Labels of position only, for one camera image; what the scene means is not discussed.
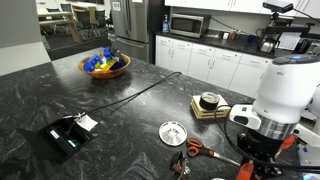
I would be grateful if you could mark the yellow toy block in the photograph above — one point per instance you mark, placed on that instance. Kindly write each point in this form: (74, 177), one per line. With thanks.
(106, 64)

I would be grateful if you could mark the black pop-up outlet box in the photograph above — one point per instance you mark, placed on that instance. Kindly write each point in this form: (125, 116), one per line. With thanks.
(66, 136)

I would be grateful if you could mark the silver microwave oven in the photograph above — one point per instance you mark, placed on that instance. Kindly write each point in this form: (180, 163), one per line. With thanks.
(189, 25)

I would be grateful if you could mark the blue plastic bottle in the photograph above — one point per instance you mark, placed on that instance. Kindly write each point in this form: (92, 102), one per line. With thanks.
(165, 25)

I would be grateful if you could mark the black camera on stand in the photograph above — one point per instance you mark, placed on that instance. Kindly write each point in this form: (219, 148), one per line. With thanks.
(278, 6)

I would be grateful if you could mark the white lower kitchen cabinets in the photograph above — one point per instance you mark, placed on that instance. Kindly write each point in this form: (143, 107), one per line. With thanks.
(206, 63)

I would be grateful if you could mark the black and clear small gadget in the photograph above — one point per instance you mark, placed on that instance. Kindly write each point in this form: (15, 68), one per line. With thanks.
(180, 165)

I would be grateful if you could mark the metal kettle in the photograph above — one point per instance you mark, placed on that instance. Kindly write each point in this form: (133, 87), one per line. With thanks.
(267, 45)

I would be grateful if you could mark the large blue toy block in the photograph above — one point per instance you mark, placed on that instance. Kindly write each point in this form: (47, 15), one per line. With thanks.
(90, 63)

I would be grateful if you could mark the silver round metal disc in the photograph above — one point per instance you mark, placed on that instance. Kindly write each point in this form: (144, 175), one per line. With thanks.
(172, 133)

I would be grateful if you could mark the small blue toy block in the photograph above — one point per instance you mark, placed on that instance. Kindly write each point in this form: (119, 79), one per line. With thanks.
(107, 52)

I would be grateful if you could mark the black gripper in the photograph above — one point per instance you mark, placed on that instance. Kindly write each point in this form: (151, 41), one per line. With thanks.
(263, 146)

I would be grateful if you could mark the long wooden meeting table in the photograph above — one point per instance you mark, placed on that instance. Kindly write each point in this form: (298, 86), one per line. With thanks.
(60, 18)

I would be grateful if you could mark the orange red round object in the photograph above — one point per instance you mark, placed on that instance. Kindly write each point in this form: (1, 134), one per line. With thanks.
(288, 142)

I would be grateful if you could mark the white paper tag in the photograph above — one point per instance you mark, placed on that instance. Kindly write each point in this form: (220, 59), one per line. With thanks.
(87, 122)

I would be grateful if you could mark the dark navy toy block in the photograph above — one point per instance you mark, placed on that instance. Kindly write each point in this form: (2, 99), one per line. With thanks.
(118, 65)

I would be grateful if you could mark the orange wooden bowl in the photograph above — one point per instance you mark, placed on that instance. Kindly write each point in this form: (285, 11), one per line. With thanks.
(106, 74)

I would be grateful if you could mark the stainless steel fridge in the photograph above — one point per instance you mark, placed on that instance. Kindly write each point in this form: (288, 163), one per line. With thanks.
(131, 26)

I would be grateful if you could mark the white kitchen cabinets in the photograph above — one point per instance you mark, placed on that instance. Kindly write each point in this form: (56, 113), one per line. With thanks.
(240, 6)
(206, 63)

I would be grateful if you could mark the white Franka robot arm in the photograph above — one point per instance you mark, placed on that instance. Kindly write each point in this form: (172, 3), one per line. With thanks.
(286, 86)

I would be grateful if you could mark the white upper kitchen cabinets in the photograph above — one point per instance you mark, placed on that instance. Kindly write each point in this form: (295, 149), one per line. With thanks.
(240, 6)

